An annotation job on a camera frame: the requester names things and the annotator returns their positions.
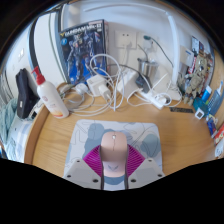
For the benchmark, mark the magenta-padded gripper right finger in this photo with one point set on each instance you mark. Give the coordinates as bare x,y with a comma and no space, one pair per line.
146,171

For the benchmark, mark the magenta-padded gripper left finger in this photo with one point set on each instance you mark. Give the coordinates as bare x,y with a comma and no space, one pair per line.
81,171

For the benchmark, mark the pink computer mouse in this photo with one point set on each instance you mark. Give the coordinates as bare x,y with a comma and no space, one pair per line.
114,150

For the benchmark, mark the grey blue-printed mouse pad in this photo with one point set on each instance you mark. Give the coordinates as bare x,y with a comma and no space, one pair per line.
143,133

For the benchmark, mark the blue checked bedding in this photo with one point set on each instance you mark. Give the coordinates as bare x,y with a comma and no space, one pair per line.
20,136

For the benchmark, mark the black ruler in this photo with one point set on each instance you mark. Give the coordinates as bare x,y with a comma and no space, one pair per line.
181,110

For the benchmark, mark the white power strip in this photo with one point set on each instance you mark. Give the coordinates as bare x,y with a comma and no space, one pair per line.
155,100

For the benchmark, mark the small white cube clock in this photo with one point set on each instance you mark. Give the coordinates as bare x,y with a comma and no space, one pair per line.
199,114

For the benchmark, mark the white red-pump lotion bottle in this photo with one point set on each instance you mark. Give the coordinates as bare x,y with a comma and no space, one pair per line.
51,98

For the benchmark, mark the teal round bowl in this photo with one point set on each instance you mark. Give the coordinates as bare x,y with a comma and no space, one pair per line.
199,104

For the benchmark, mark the black adapter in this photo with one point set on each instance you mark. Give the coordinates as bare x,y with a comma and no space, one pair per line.
142,83

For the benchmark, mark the teal blanket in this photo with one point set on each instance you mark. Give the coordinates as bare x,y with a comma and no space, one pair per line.
8,120

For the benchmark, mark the white adapter box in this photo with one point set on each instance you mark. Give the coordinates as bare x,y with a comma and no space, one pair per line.
128,81

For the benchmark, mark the blue white-capped tube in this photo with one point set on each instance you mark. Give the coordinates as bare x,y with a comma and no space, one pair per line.
206,95

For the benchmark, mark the blue spray bottle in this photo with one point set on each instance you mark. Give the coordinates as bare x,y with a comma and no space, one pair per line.
216,101

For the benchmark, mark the metal cup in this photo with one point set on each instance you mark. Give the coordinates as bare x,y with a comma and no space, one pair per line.
147,67

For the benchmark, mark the large brown tree figure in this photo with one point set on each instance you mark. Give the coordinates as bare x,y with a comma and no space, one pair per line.
201,71

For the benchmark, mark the blue robot model kit box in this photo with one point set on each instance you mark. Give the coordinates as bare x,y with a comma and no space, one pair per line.
81,50

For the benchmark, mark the small white box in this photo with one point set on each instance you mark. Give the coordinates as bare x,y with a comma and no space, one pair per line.
186,55

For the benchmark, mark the colourful printed box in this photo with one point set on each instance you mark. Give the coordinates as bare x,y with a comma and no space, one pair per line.
196,45

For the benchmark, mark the white wall socket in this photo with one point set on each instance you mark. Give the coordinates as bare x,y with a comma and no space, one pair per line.
144,45
125,39

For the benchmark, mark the white wall switch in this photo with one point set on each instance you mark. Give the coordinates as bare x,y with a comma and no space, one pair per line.
21,55

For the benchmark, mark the grey metal shelf frame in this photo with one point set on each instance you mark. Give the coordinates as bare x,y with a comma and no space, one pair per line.
35,43

